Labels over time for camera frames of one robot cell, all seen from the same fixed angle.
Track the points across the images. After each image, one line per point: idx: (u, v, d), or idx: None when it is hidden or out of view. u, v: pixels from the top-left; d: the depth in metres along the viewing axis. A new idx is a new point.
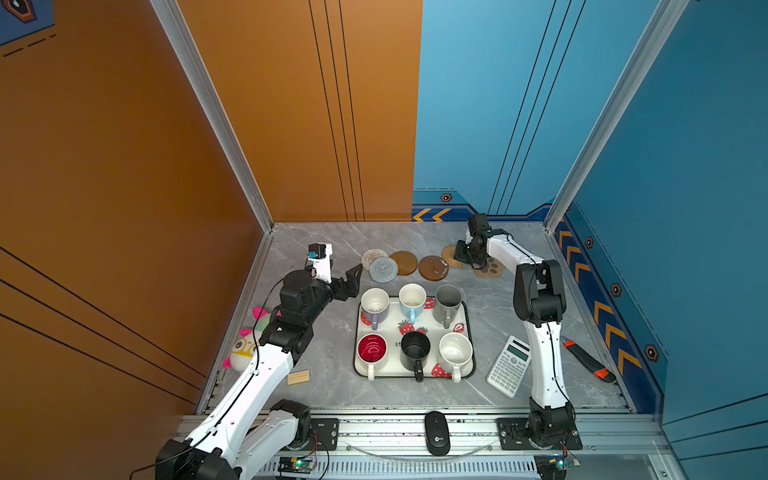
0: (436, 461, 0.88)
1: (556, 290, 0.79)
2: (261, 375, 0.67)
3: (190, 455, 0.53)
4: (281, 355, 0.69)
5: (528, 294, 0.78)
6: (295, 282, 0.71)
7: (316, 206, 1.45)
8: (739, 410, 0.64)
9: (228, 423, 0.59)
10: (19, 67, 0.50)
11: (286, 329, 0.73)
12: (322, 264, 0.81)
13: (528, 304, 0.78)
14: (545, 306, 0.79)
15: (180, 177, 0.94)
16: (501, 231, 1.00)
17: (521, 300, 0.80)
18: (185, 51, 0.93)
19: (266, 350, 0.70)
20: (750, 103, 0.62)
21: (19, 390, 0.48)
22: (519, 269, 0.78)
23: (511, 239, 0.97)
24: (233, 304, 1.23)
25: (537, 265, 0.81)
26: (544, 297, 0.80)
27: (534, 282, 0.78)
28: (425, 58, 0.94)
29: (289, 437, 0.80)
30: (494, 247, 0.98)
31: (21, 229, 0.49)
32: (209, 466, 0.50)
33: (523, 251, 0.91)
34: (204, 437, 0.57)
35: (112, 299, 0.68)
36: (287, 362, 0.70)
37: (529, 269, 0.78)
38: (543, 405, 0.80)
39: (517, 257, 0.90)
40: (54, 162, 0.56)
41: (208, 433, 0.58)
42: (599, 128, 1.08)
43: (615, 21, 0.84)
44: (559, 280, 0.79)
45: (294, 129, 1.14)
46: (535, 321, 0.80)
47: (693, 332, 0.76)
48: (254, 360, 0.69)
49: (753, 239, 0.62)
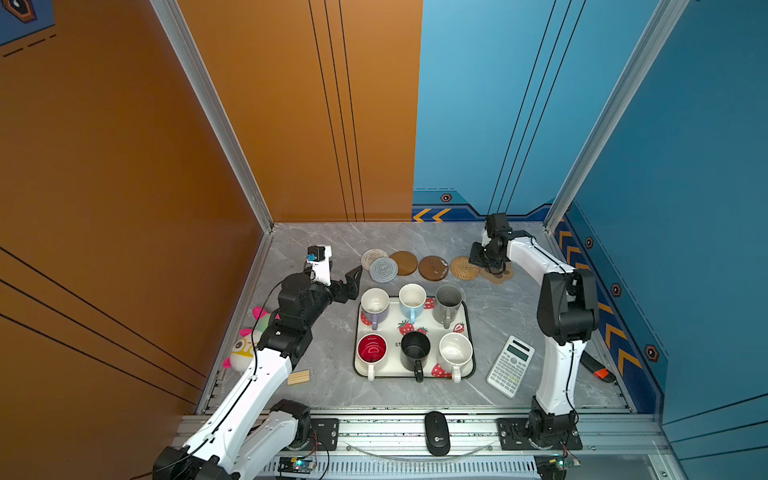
0: (436, 461, 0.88)
1: (588, 305, 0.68)
2: (261, 378, 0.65)
3: (188, 462, 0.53)
4: (279, 360, 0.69)
5: (556, 308, 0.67)
6: (294, 286, 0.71)
7: (316, 206, 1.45)
8: (739, 410, 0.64)
9: (225, 430, 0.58)
10: (19, 67, 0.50)
11: (285, 333, 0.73)
12: (322, 266, 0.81)
13: (555, 319, 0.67)
14: (574, 322, 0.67)
15: (180, 179, 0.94)
16: (525, 234, 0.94)
17: (546, 313, 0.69)
18: (185, 52, 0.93)
19: (265, 356, 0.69)
20: (750, 104, 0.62)
21: (18, 390, 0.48)
22: (547, 279, 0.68)
23: (534, 244, 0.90)
24: (233, 304, 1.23)
25: (567, 275, 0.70)
26: (573, 311, 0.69)
27: (564, 294, 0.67)
28: (426, 59, 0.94)
29: (289, 437, 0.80)
30: (516, 251, 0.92)
31: (20, 228, 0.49)
32: (206, 474, 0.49)
33: (549, 257, 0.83)
34: (201, 444, 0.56)
35: (111, 300, 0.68)
36: (286, 366, 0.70)
37: (557, 279, 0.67)
38: (548, 411, 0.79)
39: (544, 264, 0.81)
40: (54, 162, 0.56)
41: (205, 440, 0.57)
42: (599, 129, 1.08)
43: (615, 20, 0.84)
44: (592, 295, 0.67)
45: (294, 129, 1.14)
46: (561, 338, 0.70)
47: (694, 332, 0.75)
48: (253, 365, 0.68)
49: (755, 239, 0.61)
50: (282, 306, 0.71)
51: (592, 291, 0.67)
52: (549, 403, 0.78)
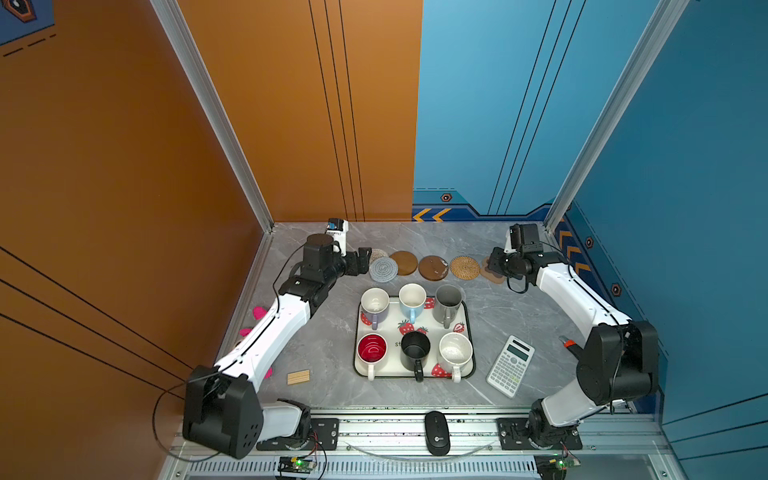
0: (435, 461, 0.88)
1: (647, 368, 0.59)
2: (283, 316, 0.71)
3: (216, 382, 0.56)
4: (299, 303, 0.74)
5: (607, 371, 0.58)
6: (316, 241, 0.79)
7: (316, 206, 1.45)
8: (739, 410, 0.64)
9: (252, 355, 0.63)
10: (19, 67, 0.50)
11: (303, 282, 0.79)
12: (342, 236, 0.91)
13: (606, 384, 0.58)
14: (630, 386, 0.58)
15: (180, 179, 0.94)
16: (564, 264, 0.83)
17: (595, 374, 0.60)
18: (185, 52, 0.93)
19: (286, 299, 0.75)
20: (750, 105, 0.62)
21: (19, 388, 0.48)
22: (597, 335, 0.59)
23: (574, 278, 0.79)
24: (232, 304, 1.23)
25: (619, 327, 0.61)
26: (627, 372, 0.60)
27: (619, 352, 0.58)
28: (426, 59, 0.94)
29: (291, 428, 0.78)
30: (549, 280, 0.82)
31: (20, 229, 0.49)
32: (237, 387, 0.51)
33: (595, 299, 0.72)
34: (231, 364, 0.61)
35: (112, 300, 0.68)
36: (304, 311, 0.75)
37: (612, 335, 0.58)
38: (553, 424, 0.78)
39: (590, 307, 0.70)
40: (55, 163, 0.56)
41: (234, 361, 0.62)
42: (599, 129, 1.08)
43: (616, 19, 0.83)
44: (652, 357, 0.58)
45: (294, 129, 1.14)
46: (611, 402, 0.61)
47: (694, 332, 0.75)
48: (274, 307, 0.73)
49: (755, 239, 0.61)
50: (306, 261, 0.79)
51: (652, 352, 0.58)
52: (557, 419, 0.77)
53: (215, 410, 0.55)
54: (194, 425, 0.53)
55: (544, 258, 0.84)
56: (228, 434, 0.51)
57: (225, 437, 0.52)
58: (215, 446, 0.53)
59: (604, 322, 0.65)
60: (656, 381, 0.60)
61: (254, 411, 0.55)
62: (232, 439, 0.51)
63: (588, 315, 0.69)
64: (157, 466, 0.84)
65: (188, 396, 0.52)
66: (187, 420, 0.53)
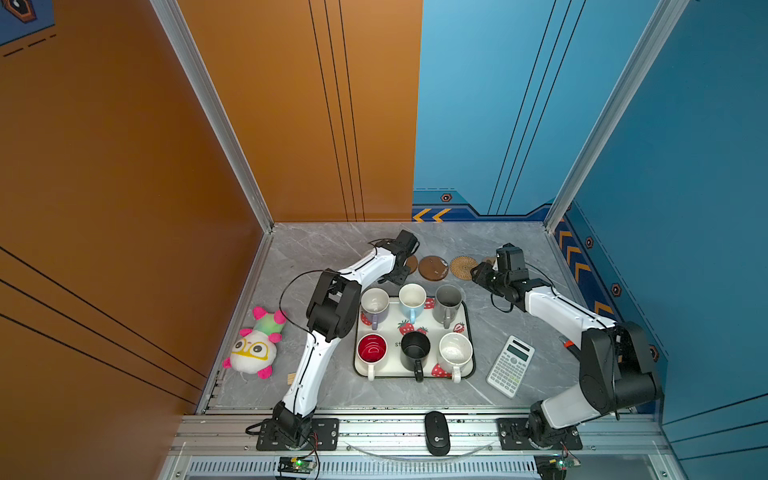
0: (435, 460, 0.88)
1: (645, 369, 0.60)
2: (378, 258, 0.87)
3: (337, 282, 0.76)
4: (388, 255, 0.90)
5: (607, 376, 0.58)
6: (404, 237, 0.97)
7: (316, 206, 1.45)
8: (740, 410, 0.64)
9: (359, 275, 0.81)
10: (18, 67, 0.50)
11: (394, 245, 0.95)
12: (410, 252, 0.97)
13: (609, 391, 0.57)
14: (631, 389, 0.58)
15: (180, 179, 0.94)
16: (546, 285, 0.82)
17: (596, 381, 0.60)
18: (185, 51, 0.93)
19: (381, 249, 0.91)
20: (751, 105, 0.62)
21: (18, 389, 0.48)
22: (589, 339, 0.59)
23: (558, 294, 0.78)
24: (232, 304, 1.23)
25: (610, 330, 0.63)
26: (628, 377, 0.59)
27: (613, 354, 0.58)
28: (426, 60, 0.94)
29: (307, 408, 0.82)
30: (537, 302, 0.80)
31: (18, 227, 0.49)
32: (352, 286, 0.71)
33: (582, 310, 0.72)
34: (347, 271, 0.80)
35: (113, 300, 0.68)
36: (390, 262, 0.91)
37: (603, 338, 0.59)
38: (554, 424, 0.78)
39: (578, 318, 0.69)
40: (52, 161, 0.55)
41: (349, 271, 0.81)
42: (600, 127, 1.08)
43: (617, 18, 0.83)
44: (645, 355, 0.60)
45: (294, 130, 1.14)
46: (617, 411, 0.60)
47: (694, 332, 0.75)
48: (373, 251, 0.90)
49: (757, 239, 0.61)
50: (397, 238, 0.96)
51: (644, 349, 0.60)
52: (558, 421, 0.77)
53: (330, 302, 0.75)
54: (316, 306, 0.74)
55: (528, 283, 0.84)
56: (336, 316, 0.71)
57: (333, 319, 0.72)
58: (323, 325, 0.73)
59: (593, 327, 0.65)
60: (658, 381, 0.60)
61: (354, 309, 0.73)
62: (338, 320, 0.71)
63: (576, 324, 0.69)
64: (157, 466, 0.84)
65: (321, 275, 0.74)
66: (312, 300, 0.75)
